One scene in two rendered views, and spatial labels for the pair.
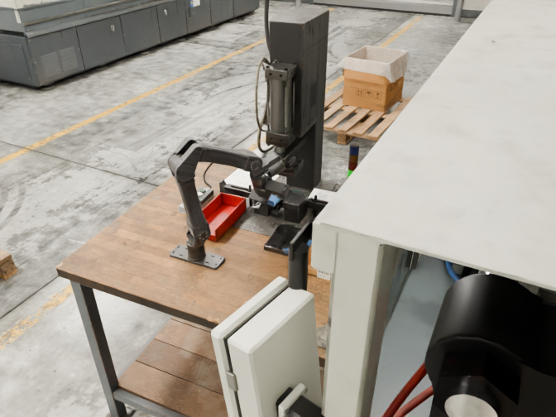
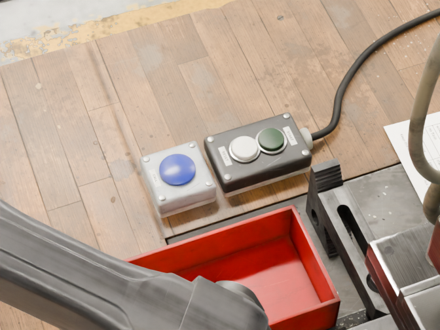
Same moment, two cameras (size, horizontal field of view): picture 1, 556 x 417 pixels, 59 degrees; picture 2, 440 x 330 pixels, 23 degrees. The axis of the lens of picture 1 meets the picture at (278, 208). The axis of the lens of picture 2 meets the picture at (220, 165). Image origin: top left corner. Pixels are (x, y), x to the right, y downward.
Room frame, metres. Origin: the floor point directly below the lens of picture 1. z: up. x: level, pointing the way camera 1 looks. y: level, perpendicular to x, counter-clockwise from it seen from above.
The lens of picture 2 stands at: (1.31, -0.12, 1.91)
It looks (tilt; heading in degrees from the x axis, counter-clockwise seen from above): 56 degrees down; 45
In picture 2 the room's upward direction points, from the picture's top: straight up
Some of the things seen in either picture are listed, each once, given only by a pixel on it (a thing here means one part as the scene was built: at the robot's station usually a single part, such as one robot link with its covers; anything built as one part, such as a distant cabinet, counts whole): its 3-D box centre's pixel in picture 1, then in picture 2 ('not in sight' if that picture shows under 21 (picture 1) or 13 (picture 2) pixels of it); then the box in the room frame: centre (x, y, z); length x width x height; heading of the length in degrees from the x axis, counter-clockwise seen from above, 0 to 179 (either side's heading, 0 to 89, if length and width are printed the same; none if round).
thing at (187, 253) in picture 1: (195, 249); not in sight; (1.40, 0.30, 0.94); 0.20 x 0.07 x 0.08; 66
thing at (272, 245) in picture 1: (292, 241); not in sight; (1.49, -0.06, 0.91); 0.17 x 0.16 x 0.02; 66
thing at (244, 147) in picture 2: not in sight; (244, 151); (1.80, 0.34, 0.93); 0.03 x 0.03 x 0.02
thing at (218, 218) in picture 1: (218, 216); (201, 302); (1.64, 0.24, 0.93); 0.25 x 0.12 x 0.06; 156
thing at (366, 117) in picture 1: (365, 116); not in sight; (4.82, -0.92, 0.07); 1.20 x 1.00 x 0.14; 150
